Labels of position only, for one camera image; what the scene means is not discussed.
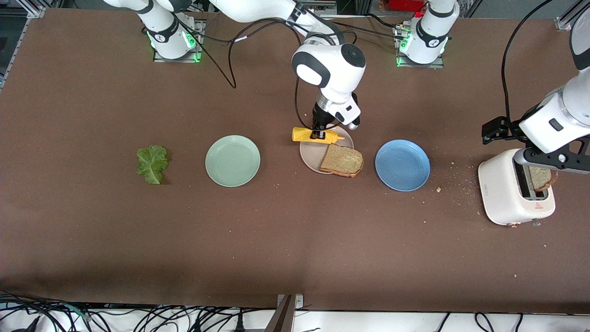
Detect yellow squeeze sauce bottle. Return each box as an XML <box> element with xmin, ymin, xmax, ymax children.
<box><xmin>291</xmin><ymin>126</ymin><xmax>346</xmax><ymax>144</ymax></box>

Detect brown bread slice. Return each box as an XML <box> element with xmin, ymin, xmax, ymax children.
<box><xmin>529</xmin><ymin>166</ymin><xmax>559</xmax><ymax>192</ymax></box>
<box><xmin>319</xmin><ymin>142</ymin><xmax>365</xmax><ymax>178</ymax></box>

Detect green lettuce leaf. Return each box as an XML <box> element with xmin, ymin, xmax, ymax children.
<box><xmin>136</xmin><ymin>145</ymin><xmax>169</xmax><ymax>185</ymax></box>

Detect beige round plate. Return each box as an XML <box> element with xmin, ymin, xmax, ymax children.
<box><xmin>300</xmin><ymin>134</ymin><xmax>354</xmax><ymax>174</ymax></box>

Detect mint green round plate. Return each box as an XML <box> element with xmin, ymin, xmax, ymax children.
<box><xmin>205</xmin><ymin>135</ymin><xmax>261</xmax><ymax>188</ymax></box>

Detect blue round plate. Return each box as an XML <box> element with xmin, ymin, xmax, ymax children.
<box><xmin>375</xmin><ymin>139</ymin><xmax>431</xmax><ymax>192</ymax></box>

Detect white two-slot toaster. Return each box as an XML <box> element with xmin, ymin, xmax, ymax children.
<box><xmin>478</xmin><ymin>148</ymin><xmax>556</xmax><ymax>227</ymax></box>

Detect red box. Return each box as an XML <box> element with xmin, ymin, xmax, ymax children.
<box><xmin>387</xmin><ymin>0</ymin><xmax>427</xmax><ymax>12</ymax></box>

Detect long black arm cable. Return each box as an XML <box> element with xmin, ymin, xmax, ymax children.
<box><xmin>177</xmin><ymin>16</ymin><xmax>358</xmax><ymax>90</ymax></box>
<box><xmin>501</xmin><ymin>0</ymin><xmax>554</xmax><ymax>121</ymax></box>

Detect black cable on table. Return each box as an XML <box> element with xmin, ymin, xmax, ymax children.
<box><xmin>330</xmin><ymin>14</ymin><xmax>406</xmax><ymax>42</ymax></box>

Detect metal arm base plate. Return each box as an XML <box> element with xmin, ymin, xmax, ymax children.
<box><xmin>393</xmin><ymin>24</ymin><xmax>445</xmax><ymax>69</ymax></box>
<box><xmin>153</xmin><ymin>18</ymin><xmax>204</xmax><ymax>63</ymax></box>

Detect grey metal frame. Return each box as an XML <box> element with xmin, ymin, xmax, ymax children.
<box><xmin>295</xmin><ymin>0</ymin><xmax>338</xmax><ymax>17</ymax></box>

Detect aluminium frame profile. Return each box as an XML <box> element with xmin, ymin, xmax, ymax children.
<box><xmin>0</xmin><ymin>0</ymin><xmax>47</xmax><ymax>93</ymax></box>
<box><xmin>555</xmin><ymin>0</ymin><xmax>590</xmax><ymax>32</ymax></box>

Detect aluminium post with bracket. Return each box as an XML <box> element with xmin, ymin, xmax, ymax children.
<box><xmin>264</xmin><ymin>294</ymin><xmax>305</xmax><ymax>332</ymax></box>

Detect teal cable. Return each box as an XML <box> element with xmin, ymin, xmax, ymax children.
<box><xmin>58</xmin><ymin>303</ymin><xmax>88</xmax><ymax>320</ymax></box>

